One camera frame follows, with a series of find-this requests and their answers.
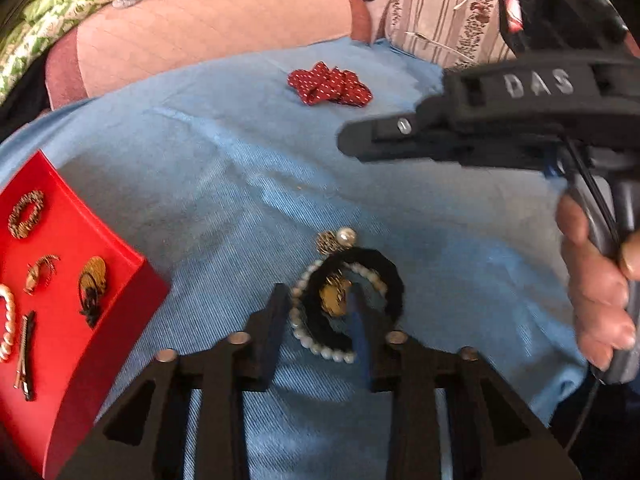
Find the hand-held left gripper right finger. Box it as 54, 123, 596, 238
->
347, 285, 583, 480

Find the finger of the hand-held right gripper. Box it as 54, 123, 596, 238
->
336, 105, 463, 165

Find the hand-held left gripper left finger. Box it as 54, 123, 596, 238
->
52, 282, 292, 480

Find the pearl bead strand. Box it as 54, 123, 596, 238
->
289, 259, 388, 365

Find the black velvet scrunchie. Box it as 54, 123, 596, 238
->
302, 246, 405, 353

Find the gold pendant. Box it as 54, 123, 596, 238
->
319, 275, 353, 317

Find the gold disc hair tie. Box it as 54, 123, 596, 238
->
77, 255, 108, 330

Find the copper chain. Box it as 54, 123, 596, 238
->
25, 254, 62, 297

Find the red box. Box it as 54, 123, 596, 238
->
0, 150, 171, 480

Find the pearl bracelet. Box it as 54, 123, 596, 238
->
0, 282, 17, 365

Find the gold beaded bracelet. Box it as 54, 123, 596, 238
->
7, 189, 46, 241

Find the person's right hand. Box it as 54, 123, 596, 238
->
555, 192, 640, 372

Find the red polka dot scrunchie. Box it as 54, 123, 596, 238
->
286, 61, 375, 108

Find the pearl brooch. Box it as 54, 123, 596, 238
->
316, 226, 358, 256

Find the striped floral cushion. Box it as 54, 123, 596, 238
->
384, 0, 521, 72

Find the blue blanket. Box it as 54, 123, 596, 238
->
0, 37, 591, 480

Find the pink cushion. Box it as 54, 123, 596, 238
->
44, 0, 373, 111

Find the black hair clip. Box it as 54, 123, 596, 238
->
14, 310, 38, 402

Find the dark cloth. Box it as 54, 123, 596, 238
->
0, 60, 51, 141

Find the green floral quilt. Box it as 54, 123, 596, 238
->
0, 0, 186, 103

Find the black cable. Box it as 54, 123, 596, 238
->
562, 132, 623, 456

